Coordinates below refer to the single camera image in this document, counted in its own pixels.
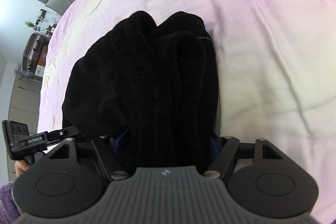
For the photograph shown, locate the black pants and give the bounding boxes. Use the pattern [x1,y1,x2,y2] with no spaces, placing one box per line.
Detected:
[62,11,219,172]

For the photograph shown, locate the purple fuzzy sleeve forearm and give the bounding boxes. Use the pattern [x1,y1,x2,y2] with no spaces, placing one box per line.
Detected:
[0,182,21,224]

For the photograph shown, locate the left hand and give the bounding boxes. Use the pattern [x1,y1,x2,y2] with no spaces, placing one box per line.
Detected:
[15,160,30,177]

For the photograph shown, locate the grey drawer cabinet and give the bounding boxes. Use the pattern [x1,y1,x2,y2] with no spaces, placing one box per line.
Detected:
[6,74,43,183]

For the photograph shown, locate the dark brown suitcase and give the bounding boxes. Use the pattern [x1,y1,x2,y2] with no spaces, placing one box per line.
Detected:
[21,34,49,77]

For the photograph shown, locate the small green potted plant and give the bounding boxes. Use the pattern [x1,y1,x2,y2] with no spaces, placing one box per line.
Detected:
[25,21,39,31]

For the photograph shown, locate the pink floral bed quilt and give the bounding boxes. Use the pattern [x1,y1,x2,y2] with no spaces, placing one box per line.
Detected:
[38,0,335,223]

